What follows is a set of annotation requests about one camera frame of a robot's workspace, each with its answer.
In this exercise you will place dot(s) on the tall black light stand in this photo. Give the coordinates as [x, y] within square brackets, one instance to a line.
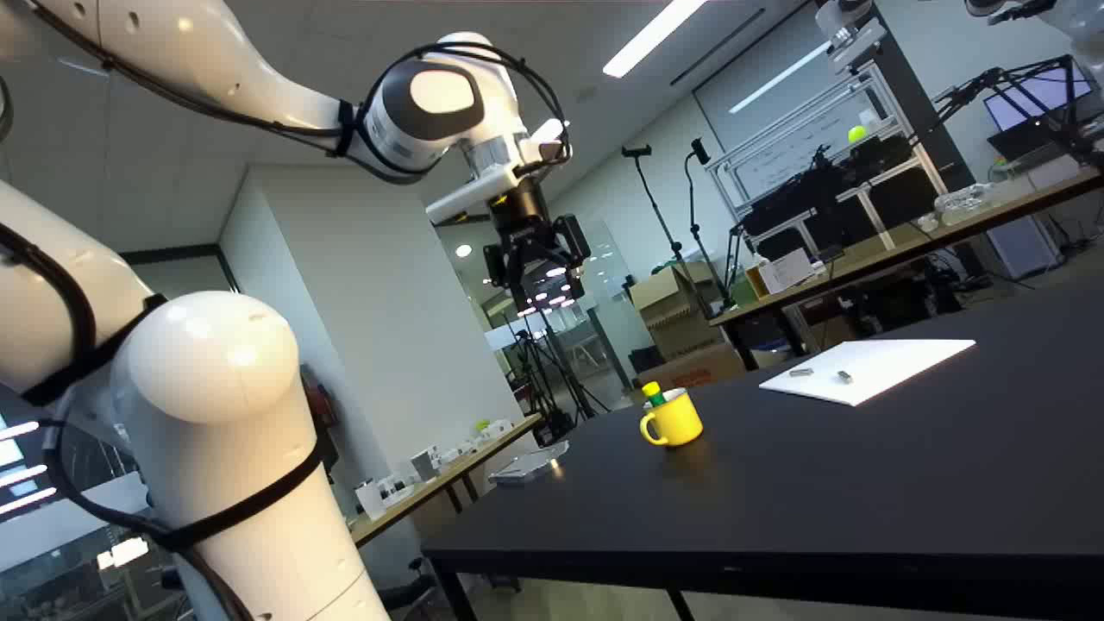
[658, 208]

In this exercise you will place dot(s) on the green yellow glue stick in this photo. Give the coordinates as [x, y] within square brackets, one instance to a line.
[655, 396]

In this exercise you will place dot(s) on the yellow tennis ball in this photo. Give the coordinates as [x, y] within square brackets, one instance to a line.
[856, 137]

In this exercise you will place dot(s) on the long ceiling light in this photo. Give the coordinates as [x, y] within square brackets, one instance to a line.
[651, 35]

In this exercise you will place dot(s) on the black camera tripod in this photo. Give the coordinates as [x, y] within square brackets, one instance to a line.
[554, 373]

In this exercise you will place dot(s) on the long wooden desk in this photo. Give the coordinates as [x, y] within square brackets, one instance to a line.
[908, 246]

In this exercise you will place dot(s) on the yellow mug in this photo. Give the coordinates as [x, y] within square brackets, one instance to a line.
[670, 424]

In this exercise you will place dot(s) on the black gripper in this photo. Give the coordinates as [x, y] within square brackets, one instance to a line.
[541, 246]

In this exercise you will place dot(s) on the cardboard box stack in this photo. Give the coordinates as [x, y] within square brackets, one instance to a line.
[681, 321]

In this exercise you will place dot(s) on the white paper sheet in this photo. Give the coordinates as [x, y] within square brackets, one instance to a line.
[869, 368]

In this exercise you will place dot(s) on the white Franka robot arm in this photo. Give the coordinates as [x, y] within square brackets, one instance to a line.
[210, 381]

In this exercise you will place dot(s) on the light wooden side table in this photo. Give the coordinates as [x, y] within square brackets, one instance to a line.
[443, 481]

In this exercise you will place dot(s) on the computer monitor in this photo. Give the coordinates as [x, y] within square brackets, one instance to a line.
[1040, 105]

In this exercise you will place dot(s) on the small white box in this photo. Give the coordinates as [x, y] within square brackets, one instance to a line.
[421, 464]

